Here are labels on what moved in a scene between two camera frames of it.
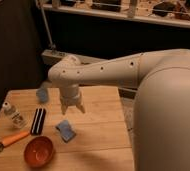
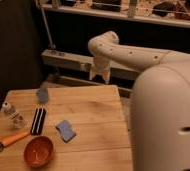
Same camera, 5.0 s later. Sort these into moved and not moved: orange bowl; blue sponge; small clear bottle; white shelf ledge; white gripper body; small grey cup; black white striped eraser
Moved: white gripper body
Not moved: small clear bottle; orange bowl; blue sponge; small grey cup; white shelf ledge; black white striped eraser
